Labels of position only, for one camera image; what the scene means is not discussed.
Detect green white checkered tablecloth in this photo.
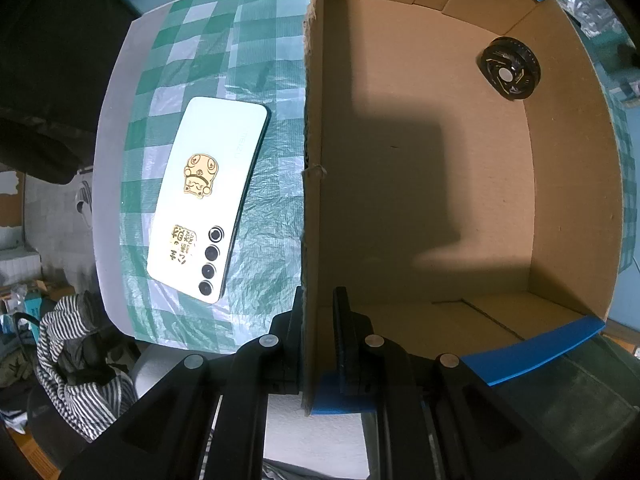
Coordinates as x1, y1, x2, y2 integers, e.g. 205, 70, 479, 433
119, 0, 310, 353

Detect black round reel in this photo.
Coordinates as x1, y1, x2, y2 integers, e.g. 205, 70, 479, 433
477, 37, 541, 101

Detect white smartphone gold stickers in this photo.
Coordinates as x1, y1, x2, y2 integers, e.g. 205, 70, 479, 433
146, 96, 270, 304

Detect black white striped cloth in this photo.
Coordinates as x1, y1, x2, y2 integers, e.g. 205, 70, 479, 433
36, 292, 138, 442

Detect brown cardboard box blue tape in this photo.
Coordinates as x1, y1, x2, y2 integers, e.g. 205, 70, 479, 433
303, 0, 624, 408

